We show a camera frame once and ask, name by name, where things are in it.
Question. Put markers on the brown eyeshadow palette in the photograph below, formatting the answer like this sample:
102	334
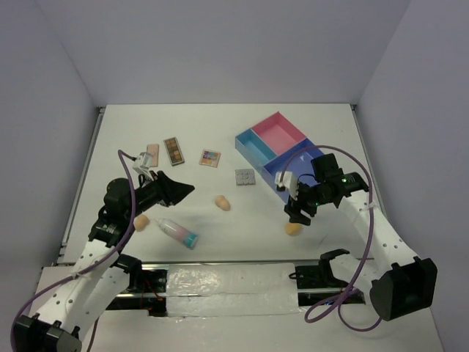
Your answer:
174	152

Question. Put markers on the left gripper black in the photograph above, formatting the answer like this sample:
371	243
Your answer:
170	192

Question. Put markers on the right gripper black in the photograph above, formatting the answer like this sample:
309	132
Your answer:
299	203

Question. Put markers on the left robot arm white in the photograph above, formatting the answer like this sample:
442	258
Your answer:
102	270

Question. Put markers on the white taped cover sheet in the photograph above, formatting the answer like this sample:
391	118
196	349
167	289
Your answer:
231	290

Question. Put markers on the pink rectangular makeup palette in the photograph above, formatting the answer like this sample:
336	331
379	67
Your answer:
153	150

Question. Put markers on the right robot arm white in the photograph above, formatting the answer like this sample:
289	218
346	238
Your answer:
390	275

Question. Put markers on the colourful glitter eyeshadow palette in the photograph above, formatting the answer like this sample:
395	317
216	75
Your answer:
210	158

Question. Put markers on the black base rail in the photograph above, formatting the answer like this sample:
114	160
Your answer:
148	293

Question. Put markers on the clear silver pan palette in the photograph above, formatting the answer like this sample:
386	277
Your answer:
245	177

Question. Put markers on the three-compartment organizer tray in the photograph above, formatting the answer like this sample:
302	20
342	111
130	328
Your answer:
271	144

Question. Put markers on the beige makeup sponge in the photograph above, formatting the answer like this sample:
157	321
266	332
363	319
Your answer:
222	203
293	229
141	222

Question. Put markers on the pink teal spray bottle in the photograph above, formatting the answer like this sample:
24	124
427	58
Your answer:
182	235

